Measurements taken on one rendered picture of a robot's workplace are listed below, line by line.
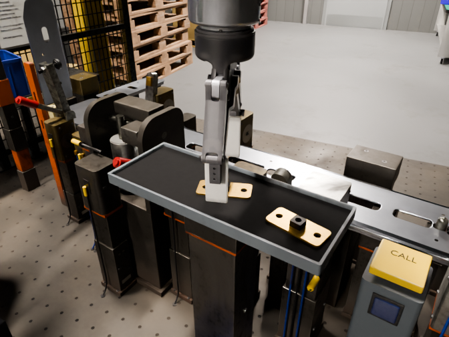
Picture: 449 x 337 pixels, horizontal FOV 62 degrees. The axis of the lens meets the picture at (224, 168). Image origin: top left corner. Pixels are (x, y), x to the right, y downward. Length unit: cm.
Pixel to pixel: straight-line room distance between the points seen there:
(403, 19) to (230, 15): 847
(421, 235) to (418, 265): 33
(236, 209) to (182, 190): 10
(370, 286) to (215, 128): 26
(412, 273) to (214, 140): 28
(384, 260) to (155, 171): 37
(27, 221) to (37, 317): 42
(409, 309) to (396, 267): 5
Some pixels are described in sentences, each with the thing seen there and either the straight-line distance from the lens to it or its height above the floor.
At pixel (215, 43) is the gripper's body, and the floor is 139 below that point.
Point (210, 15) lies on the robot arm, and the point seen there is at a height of 142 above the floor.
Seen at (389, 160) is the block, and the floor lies 103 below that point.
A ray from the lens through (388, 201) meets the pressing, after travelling 90.
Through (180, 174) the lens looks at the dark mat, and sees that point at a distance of 62.
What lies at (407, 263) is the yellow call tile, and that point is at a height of 116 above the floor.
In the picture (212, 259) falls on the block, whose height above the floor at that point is 105.
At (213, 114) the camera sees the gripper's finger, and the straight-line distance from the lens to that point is 44.
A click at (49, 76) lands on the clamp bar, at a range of 114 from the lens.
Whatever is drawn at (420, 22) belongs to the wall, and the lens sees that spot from 888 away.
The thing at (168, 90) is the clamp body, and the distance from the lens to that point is 137.
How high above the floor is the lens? 149
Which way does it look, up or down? 31 degrees down
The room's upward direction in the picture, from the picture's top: straight up
